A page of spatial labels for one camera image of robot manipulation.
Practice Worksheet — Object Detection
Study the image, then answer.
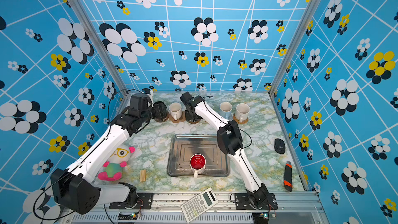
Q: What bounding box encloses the cork paw print coaster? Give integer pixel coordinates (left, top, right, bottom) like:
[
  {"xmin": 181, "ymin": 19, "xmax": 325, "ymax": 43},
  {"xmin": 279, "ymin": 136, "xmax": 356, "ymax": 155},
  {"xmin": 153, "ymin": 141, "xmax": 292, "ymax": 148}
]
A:
[{"xmin": 169, "ymin": 112, "xmax": 186, "ymax": 123}]

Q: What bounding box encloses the cream mug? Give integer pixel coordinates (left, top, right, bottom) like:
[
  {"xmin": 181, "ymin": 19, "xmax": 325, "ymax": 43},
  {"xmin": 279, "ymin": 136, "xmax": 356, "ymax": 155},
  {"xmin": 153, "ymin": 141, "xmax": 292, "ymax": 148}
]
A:
[
  {"xmin": 234, "ymin": 103, "xmax": 250, "ymax": 121},
  {"xmin": 169, "ymin": 102, "xmax": 182, "ymax": 121}
]

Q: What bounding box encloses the black metal cup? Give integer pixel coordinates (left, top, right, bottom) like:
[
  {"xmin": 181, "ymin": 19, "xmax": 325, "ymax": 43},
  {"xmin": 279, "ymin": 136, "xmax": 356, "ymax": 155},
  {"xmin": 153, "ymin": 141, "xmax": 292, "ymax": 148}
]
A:
[{"xmin": 153, "ymin": 101, "xmax": 169, "ymax": 119}]

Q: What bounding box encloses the brown wooden round coaster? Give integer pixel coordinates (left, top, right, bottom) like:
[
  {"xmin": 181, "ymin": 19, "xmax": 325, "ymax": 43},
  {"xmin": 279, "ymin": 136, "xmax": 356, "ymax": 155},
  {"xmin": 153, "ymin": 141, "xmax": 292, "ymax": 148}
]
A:
[{"xmin": 186, "ymin": 116, "xmax": 202, "ymax": 124}]

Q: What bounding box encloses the dark brown round coaster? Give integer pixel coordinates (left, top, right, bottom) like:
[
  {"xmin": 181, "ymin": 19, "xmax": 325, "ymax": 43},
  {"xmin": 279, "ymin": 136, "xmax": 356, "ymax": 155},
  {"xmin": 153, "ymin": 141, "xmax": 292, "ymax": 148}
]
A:
[{"xmin": 154, "ymin": 115, "xmax": 170, "ymax": 123}]

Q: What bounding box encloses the light blue handled mug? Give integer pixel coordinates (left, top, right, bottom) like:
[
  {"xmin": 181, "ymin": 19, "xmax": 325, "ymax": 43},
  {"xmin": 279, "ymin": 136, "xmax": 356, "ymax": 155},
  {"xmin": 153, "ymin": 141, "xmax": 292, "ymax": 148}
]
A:
[{"xmin": 220, "ymin": 102, "xmax": 233, "ymax": 120}]

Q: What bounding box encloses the tan wicker round coaster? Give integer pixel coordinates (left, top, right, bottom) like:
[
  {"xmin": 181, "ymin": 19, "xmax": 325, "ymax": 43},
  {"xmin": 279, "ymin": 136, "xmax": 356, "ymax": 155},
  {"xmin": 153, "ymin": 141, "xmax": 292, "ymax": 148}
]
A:
[{"xmin": 233, "ymin": 115, "xmax": 249, "ymax": 124}]

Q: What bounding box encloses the red interior mug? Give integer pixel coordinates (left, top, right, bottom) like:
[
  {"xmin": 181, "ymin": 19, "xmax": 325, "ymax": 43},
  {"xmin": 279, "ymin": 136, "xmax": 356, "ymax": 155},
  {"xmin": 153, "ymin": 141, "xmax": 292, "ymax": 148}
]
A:
[{"xmin": 190, "ymin": 153, "xmax": 206, "ymax": 179}]

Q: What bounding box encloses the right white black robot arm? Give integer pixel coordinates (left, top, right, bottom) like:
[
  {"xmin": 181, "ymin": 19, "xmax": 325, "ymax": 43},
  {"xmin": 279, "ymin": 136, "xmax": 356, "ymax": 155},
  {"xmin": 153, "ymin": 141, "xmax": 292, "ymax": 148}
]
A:
[{"xmin": 180, "ymin": 92, "xmax": 273, "ymax": 208}]

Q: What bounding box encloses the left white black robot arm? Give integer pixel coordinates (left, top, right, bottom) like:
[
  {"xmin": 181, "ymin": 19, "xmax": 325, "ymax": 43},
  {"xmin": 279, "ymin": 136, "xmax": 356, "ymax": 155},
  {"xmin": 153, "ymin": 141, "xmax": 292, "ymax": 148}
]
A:
[{"xmin": 50, "ymin": 88, "xmax": 167, "ymax": 214}]

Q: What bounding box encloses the metal serving tray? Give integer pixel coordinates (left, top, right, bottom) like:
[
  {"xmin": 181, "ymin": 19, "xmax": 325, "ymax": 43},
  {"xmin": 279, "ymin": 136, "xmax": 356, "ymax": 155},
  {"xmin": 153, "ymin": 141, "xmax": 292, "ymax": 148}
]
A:
[{"xmin": 166, "ymin": 134, "xmax": 230, "ymax": 177}]

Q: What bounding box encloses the small wooden block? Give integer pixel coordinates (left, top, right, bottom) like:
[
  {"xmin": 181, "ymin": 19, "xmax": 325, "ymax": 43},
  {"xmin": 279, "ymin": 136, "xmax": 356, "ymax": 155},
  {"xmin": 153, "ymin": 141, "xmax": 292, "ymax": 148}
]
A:
[{"xmin": 140, "ymin": 170, "xmax": 146, "ymax": 182}]

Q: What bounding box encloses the plush toy with glasses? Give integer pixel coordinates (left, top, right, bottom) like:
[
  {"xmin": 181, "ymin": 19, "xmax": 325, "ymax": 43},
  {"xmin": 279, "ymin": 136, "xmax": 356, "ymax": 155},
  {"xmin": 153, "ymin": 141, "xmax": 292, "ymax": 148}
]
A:
[{"xmin": 97, "ymin": 145, "xmax": 135, "ymax": 181}]

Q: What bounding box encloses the black computer mouse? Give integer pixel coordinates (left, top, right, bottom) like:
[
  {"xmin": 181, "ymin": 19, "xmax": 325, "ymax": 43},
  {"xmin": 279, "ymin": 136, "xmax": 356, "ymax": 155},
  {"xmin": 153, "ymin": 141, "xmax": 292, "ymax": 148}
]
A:
[{"xmin": 274, "ymin": 138, "xmax": 286, "ymax": 154}]

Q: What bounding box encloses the white scientific calculator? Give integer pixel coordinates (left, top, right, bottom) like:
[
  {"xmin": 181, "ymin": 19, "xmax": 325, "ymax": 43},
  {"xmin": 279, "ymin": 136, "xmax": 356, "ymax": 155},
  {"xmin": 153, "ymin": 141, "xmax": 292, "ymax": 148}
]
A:
[{"xmin": 181, "ymin": 188, "xmax": 219, "ymax": 223}]

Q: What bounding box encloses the left green circuit board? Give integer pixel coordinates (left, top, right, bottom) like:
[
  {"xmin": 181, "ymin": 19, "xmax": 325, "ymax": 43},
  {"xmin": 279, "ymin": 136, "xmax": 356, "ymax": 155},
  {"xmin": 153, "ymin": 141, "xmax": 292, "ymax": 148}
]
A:
[{"xmin": 118, "ymin": 212, "xmax": 142, "ymax": 221}]

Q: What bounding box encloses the green circuit board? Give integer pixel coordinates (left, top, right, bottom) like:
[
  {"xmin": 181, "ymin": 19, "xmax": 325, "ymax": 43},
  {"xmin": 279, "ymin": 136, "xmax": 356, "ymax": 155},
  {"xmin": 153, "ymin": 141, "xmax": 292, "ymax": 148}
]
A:
[
  {"xmin": 118, "ymin": 212, "xmax": 142, "ymax": 221},
  {"xmin": 252, "ymin": 213, "xmax": 271, "ymax": 224}
]

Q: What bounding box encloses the orange black utility knife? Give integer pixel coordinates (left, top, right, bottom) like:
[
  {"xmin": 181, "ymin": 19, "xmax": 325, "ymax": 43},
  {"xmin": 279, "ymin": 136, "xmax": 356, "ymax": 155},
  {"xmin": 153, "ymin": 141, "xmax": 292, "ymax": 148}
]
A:
[{"xmin": 284, "ymin": 161, "xmax": 293, "ymax": 192}]

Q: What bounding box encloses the right green circuit board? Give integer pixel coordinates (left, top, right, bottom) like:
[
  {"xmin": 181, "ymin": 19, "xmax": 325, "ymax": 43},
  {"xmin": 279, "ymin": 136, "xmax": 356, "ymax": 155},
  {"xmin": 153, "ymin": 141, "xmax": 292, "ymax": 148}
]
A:
[{"xmin": 252, "ymin": 213, "xmax": 271, "ymax": 224}]

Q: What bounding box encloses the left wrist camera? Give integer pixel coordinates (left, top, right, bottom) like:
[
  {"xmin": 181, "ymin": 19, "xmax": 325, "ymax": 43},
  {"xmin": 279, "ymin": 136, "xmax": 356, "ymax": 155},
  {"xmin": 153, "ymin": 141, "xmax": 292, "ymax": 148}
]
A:
[{"xmin": 142, "ymin": 88, "xmax": 154, "ymax": 100}]

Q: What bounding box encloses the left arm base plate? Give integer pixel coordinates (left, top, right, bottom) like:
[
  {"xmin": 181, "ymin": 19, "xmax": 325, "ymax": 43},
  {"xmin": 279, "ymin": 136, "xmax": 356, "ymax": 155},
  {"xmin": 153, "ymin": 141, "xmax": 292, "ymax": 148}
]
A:
[{"xmin": 109, "ymin": 192, "xmax": 154, "ymax": 210}]

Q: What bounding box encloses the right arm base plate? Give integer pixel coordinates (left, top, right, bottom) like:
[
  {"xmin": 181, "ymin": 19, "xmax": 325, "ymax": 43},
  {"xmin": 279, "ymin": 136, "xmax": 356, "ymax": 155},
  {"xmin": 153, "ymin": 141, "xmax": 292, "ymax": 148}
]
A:
[{"xmin": 234, "ymin": 193, "xmax": 278, "ymax": 211}]

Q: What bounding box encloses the aluminium front frame rail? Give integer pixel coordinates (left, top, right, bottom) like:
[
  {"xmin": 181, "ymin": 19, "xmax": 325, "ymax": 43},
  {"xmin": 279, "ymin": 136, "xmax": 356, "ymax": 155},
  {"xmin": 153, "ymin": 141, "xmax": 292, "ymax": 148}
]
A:
[{"xmin": 57, "ymin": 190, "xmax": 330, "ymax": 224}]

